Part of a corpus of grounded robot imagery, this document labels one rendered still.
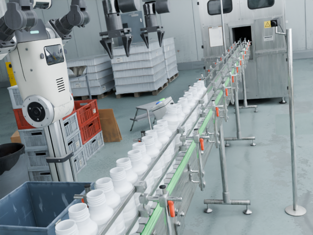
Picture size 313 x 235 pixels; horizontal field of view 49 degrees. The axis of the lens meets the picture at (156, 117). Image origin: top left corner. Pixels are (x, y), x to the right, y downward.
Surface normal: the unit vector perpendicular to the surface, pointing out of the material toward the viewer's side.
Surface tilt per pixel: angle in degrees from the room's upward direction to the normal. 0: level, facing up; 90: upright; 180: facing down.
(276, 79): 90
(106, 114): 104
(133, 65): 89
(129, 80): 90
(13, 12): 91
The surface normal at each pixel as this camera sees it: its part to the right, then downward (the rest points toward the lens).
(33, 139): -0.17, 0.26
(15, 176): 0.79, 0.11
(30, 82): -0.25, 0.45
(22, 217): 0.95, -0.05
